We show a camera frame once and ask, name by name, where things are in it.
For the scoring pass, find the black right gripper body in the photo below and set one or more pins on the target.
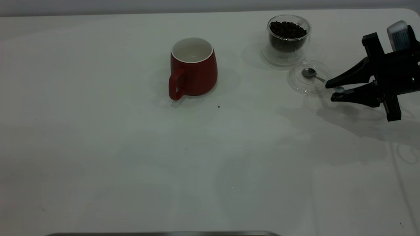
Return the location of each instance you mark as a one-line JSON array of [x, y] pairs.
[[398, 73]]

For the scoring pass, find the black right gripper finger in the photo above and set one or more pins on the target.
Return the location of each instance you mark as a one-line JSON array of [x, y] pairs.
[[361, 95], [354, 76]]

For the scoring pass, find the red ceramic mug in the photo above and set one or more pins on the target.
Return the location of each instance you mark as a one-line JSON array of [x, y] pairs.
[[197, 77]]

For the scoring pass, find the glass bowl of coffee beans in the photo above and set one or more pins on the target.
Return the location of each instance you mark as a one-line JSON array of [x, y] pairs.
[[285, 55]]

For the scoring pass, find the dark coffee beans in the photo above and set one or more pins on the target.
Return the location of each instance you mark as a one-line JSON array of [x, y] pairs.
[[288, 32]]

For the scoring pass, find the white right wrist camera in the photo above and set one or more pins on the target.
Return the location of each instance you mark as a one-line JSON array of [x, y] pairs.
[[398, 36]]

